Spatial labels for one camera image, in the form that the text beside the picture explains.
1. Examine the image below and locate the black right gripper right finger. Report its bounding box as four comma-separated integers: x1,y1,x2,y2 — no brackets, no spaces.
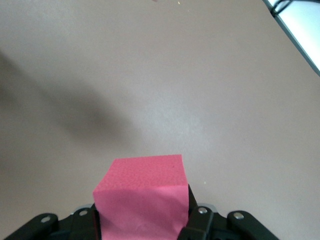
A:
178,184,278,240

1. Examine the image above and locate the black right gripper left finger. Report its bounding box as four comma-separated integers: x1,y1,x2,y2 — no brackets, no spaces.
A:
4,203,101,240

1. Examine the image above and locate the red foam block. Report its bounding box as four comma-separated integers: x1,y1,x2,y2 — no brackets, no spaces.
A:
92,154,190,240

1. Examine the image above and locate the black cable beyond table edge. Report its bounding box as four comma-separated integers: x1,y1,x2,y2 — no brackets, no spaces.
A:
268,0,320,16

